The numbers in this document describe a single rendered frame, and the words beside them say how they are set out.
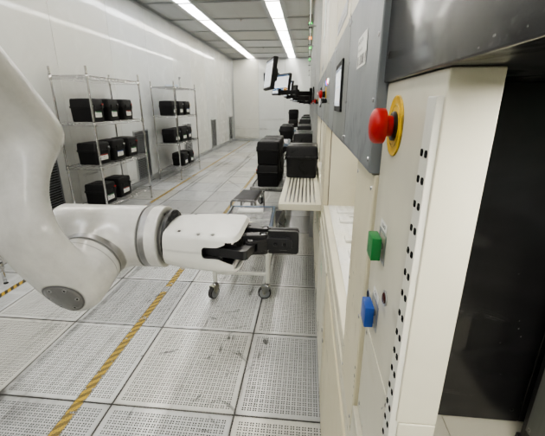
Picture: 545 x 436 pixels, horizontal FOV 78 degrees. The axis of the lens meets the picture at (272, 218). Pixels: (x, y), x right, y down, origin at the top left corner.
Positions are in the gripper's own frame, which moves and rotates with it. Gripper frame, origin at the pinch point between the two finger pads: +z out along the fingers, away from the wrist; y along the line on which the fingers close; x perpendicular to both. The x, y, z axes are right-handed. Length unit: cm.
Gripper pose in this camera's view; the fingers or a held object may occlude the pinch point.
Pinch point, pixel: (284, 240)
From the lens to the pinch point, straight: 45.3
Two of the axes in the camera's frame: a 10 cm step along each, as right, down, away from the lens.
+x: 0.0, -9.5, -3.2
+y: -1.0, 3.2, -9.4
